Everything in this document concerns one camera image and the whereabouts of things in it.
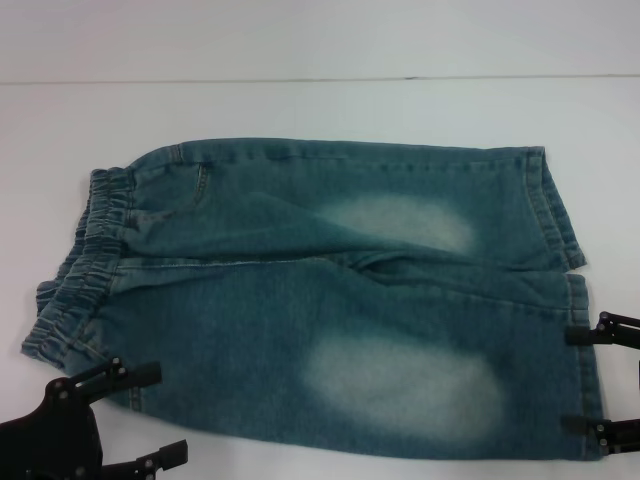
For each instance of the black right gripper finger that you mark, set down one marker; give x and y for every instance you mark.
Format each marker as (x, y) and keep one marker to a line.
(617, 330)
(617, 431)

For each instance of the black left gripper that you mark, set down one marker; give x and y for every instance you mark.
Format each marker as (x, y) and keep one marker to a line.
(55, 435)

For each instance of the blue denim jeans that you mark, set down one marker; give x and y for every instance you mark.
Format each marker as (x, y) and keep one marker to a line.
(300, 320)

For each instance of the white partition screen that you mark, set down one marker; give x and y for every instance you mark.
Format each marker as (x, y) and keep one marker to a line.
(320, 35)

